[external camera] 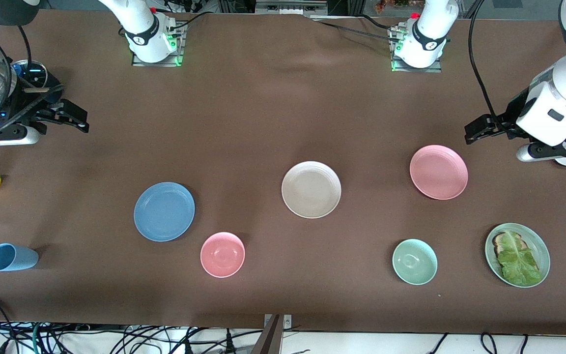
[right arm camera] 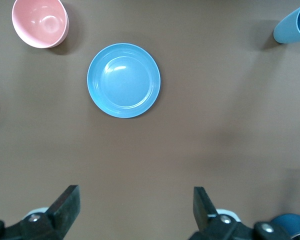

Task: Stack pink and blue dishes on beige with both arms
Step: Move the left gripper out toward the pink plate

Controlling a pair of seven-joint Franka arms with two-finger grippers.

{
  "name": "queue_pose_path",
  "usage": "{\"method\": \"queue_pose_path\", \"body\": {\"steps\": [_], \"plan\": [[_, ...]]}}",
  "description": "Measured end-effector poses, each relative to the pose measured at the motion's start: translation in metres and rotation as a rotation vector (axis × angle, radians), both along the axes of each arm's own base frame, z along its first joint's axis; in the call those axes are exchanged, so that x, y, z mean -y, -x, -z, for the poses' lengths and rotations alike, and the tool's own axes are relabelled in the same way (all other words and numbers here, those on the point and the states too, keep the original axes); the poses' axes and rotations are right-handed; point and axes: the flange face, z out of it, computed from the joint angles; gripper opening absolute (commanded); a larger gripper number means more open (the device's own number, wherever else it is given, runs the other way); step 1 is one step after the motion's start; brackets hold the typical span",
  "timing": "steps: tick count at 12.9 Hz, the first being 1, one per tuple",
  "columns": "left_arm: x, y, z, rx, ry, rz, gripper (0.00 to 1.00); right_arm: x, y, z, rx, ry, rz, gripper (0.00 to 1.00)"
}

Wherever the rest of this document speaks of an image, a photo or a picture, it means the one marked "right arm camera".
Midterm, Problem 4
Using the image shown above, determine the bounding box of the blue saucepan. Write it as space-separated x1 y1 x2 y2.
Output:
269 213 300 240

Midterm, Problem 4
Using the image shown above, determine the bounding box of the blue cup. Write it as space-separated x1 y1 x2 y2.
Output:
273 1 300 45

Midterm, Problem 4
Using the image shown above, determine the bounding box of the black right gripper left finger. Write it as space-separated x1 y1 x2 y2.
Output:
0 184 81 240

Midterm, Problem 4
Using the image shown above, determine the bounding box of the pink bowl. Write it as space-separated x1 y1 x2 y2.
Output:
11 0 70 49

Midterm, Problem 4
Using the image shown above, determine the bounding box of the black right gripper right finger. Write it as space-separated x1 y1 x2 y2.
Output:
187 186 293 240

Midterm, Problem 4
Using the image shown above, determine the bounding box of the blue plate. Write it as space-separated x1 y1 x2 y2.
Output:
86 42 162 119

